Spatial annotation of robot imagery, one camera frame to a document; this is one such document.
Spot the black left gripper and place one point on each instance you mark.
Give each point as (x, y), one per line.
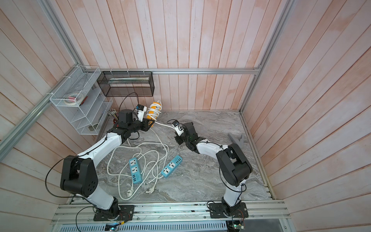
(145, 125)

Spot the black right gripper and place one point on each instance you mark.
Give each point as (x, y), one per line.
(178, 138)

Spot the orange power strip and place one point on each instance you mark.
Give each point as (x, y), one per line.
(154, 110)

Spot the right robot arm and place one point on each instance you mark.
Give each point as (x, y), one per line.
(234, 167)

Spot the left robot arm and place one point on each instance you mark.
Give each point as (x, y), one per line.
(79, 175)

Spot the blue power strip right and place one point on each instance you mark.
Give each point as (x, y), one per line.
(171, 166)

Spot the blue power strip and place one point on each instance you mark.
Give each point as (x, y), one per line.
(171, 166)
(135, 171)

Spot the blue power strip left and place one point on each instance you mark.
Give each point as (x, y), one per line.
(135, 171)

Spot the bundle of pencils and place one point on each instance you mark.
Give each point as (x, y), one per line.
(113, 113)

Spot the grey plastic stand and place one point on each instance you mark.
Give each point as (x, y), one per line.
(239, 140)

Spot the tape roll on shelf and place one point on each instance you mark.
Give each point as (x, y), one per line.
(73, 99)

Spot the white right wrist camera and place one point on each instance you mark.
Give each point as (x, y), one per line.
(178, 128)

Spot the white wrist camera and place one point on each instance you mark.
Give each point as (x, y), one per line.
(141, 110)
(178, 128)

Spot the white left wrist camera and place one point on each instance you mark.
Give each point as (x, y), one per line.
(141, 110)

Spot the black mesh wall basket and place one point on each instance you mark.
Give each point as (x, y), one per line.
(122, 83)

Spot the white wire mesh shelf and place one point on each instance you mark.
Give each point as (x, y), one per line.
(88, 117)

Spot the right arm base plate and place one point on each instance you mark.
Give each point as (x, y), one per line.
(222, 210)

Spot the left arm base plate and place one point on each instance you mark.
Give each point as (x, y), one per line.
(121, 213)

